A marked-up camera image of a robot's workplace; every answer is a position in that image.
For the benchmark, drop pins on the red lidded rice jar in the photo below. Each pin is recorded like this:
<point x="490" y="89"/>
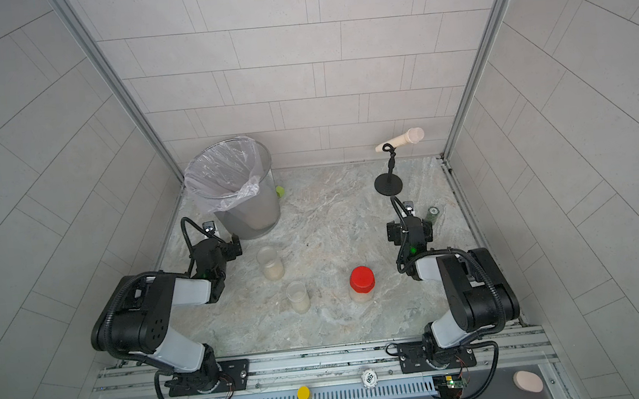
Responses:
<point x="362" y="283"/>

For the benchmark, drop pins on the pink oval pad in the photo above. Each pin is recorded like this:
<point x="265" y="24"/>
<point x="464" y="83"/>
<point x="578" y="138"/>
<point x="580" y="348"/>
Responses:
<point x="528" y="382"/>

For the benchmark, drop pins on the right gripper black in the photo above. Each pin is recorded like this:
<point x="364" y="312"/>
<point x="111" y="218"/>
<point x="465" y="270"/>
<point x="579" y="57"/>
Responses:
<point x="409" y="229"/>

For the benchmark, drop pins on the grey mesh waste bin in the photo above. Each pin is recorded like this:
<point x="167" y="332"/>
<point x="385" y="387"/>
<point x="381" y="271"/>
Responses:
<point x="255" y="217"/>

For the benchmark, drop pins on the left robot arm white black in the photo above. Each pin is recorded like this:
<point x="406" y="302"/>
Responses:
<point x="135" y="323"/>

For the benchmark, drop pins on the clear plastic bin liner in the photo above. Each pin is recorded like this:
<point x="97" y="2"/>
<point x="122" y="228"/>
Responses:
<point x="227" y="174"/>

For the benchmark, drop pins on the yellow round button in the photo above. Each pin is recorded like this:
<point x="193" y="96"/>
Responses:
<point x="304" y="393"/>

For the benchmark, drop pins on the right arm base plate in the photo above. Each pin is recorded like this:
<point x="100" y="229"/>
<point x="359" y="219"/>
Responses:
<point x="418" y="357"/>

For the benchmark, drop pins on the aluminium rail frame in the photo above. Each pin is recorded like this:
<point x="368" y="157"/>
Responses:
<point x="335" y="372"/>

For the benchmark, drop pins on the black stand with round base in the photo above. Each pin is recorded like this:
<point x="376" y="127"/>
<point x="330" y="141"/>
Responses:
<point x="389" y="184"/>

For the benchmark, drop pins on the right circuit board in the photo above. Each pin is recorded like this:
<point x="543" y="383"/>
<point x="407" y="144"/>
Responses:
<point x="450" y="387"/>

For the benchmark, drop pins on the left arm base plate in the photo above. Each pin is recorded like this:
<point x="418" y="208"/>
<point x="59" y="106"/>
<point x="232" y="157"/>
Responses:
<point x="232" y="376"/>

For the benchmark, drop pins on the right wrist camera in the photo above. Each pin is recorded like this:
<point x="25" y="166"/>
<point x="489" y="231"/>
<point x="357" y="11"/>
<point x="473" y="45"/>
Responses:
<point x="409" y="208"/>

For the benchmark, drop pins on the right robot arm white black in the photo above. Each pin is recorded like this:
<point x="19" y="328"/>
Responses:
<point x="479" y="298"/>

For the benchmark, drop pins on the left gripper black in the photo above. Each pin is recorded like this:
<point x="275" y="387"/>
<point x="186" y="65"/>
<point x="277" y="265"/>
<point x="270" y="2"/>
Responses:
<point x="230" y="247"/>

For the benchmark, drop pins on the clear rice jar open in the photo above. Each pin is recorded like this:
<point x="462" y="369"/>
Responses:
<point x="298" y="296"/>

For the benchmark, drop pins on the beige handle on stand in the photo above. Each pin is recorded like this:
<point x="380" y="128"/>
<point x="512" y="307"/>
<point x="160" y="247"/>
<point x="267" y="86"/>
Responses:
<point x="412" y="136"/>

